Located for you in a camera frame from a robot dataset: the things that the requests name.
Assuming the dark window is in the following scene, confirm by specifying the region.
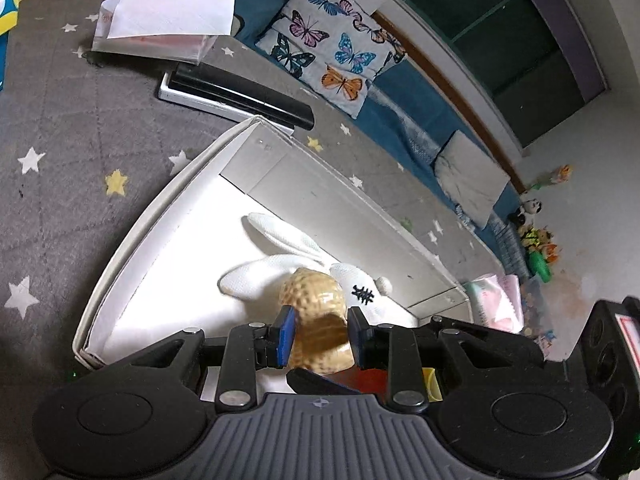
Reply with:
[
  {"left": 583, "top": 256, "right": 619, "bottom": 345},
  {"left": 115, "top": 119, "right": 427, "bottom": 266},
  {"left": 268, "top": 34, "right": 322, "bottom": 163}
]
[{"left": 392, "top": 0, "right": 613, "bottom": 148}]

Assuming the white tissue pack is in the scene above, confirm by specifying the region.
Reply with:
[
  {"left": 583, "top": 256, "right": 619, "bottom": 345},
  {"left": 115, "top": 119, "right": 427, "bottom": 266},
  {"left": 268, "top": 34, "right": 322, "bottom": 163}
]
[{"left": 91, "top": 0, "right": 237, "bottom": 65}]

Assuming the clear bag of toys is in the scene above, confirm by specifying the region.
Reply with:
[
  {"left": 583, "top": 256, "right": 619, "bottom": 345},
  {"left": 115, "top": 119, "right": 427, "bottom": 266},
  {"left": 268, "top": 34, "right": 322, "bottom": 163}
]
[{"left": 520, "top": 277, "right": 557, "bottom": 356}]

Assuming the butterfly print pillow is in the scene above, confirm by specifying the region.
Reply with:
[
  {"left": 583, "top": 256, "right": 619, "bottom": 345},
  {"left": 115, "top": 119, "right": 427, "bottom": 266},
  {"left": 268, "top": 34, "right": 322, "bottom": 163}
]
[{"left": 255, "top": 0, "right": 408, "bottom": 120}]

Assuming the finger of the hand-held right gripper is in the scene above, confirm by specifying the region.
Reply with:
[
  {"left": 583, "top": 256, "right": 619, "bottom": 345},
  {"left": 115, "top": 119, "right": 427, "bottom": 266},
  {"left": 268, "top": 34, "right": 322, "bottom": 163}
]
[{"left": 286, "top": 367, "right": 362, "bottom": 396}]

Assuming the grey pillow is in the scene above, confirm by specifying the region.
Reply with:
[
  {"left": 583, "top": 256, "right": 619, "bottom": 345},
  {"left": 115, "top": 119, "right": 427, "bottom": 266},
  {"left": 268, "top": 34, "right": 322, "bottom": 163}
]
[{"left": 432, "top": 130, "right": 512, "bottom": 228}]

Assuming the red round toy figure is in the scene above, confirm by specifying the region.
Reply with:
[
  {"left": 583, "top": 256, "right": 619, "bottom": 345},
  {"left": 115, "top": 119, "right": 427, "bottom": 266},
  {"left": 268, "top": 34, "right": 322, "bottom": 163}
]
[{"left": 330, "top": 366, "right": 391, "bottom": 396}]

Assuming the grey cardboard box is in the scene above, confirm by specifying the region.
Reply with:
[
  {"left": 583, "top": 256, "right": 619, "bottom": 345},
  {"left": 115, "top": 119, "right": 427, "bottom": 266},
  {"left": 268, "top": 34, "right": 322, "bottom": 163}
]
[{"left": 72, "top": 115, "right": 473, "bottom": 401}]

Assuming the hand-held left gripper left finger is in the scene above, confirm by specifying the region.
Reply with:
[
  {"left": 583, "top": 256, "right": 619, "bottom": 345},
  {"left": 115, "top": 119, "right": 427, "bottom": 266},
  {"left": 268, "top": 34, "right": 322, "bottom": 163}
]
[{"left": 107, "top": 305, "right": 296, "bottom": 407}]

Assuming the blue box with yellow dots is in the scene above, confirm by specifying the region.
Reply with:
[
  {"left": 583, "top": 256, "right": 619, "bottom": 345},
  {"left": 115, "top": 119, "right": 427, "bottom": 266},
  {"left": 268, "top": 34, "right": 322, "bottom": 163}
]
[{"left": 0, "top": 0, "right": 22, "bottom": 91}]

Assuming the blue sofa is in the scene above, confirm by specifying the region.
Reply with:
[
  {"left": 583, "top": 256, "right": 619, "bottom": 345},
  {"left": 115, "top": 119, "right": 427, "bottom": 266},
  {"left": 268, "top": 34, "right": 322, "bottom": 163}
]
[{"left": 232, "top": 0, "right": 531, "bottom": 281}]

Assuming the grey star tablecloth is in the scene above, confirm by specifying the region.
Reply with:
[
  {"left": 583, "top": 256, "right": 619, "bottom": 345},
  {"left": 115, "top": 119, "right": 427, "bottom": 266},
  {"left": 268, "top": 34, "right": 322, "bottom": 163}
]
[{"left": 0, "top": 0, "right": 501, "bottom": 461}]

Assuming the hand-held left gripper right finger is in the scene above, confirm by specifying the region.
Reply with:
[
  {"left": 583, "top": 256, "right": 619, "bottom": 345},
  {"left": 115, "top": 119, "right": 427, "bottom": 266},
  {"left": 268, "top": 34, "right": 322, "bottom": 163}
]
[{"left": 346, "top": 306, "right": 546, "bottom": 408}]

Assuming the beige peanut toy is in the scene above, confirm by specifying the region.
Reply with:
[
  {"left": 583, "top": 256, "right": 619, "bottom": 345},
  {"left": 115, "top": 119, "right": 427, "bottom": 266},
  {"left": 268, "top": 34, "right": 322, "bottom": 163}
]
[{"left": 279, "top": 267, "right": 351, "bottom": 375}]

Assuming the black and white flat box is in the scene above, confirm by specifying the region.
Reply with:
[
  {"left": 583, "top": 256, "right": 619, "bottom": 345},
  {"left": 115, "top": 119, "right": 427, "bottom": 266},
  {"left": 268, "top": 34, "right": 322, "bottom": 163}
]
[{"left": 159, "top": 62, "right": 315, "bottom": 131}]

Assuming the pile of small toys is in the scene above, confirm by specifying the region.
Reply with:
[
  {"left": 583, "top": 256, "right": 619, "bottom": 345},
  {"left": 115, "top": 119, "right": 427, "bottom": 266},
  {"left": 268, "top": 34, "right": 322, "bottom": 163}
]
[{"left": 507, "top": 162, "right": 576, "bottom": 283}]

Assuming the white plush rabbit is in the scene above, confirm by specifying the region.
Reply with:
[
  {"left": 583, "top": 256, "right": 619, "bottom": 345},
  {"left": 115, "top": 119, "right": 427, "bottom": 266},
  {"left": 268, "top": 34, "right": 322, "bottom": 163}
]
[{"left": 217, "top": 212, "right": 393, "bottom": 326}]

